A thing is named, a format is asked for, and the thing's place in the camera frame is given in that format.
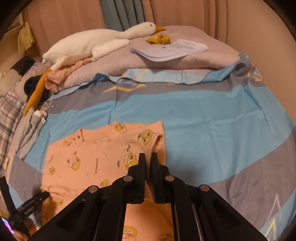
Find pink cartoon print baby garment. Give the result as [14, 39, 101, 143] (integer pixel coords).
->
[41, 121, 174, 240]

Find folded grey clothes stack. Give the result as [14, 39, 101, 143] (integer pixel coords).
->
[11, 108, 48, 160]

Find person's left hand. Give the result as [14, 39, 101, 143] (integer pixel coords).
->
[13, 218, 37, 241]

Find blue grey patterned bed sheet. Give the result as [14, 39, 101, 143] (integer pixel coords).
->
[9, 56, 295, 240]

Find plaid pillow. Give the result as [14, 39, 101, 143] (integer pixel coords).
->
[0, 89, 25, 164]

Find dark navy garment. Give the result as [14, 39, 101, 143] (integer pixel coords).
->
[23, 75, 51, 103]

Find pink crumpled garment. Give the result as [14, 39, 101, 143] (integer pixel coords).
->
[45, 57, 92, 94]

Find mauve folded quilt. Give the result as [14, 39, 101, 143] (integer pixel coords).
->
[63, 26, 239, 89]

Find white printed paper sheets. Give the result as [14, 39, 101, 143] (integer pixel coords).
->
[131, 39, 208, 62]

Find white goose plush toy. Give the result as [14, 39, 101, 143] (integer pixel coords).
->
[42, 22, 165, 70]

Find yellow crumpled wrapper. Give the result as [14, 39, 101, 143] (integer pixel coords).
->
[146, 33, 171, 45]

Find teal curtain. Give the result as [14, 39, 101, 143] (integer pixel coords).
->
[100, 0, 145, 31]

